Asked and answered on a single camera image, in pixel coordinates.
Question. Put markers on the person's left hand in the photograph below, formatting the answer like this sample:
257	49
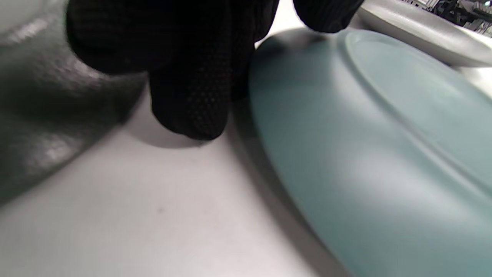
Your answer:
192	77

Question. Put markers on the teal plate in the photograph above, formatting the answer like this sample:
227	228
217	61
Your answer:
365	173

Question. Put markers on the grey rippled plate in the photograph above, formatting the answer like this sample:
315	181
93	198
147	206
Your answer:
423	34

